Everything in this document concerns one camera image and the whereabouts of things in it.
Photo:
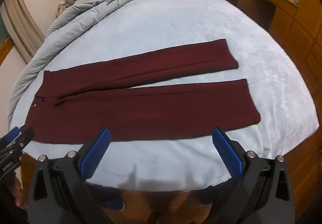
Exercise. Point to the grey duvet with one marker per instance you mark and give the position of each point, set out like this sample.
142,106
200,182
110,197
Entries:
100,0

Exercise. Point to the wooden framed window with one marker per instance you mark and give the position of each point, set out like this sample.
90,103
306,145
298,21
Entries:
6,50

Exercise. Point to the maroon pants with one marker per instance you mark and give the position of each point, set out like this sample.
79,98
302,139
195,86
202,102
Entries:
151,111

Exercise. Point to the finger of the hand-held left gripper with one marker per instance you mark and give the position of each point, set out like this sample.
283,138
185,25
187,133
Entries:
11,134
25,137

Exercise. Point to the beige curtain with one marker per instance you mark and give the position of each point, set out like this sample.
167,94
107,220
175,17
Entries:
22,25

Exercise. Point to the patterned cloth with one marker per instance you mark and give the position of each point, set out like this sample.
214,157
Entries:
60,9

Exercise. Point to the bed with light blue sheet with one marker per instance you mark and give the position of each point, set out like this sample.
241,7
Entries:
176,18

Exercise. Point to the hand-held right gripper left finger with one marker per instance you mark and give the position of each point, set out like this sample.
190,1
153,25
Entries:
96,153

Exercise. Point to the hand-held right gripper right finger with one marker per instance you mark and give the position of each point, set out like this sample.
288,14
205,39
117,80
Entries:
227,156

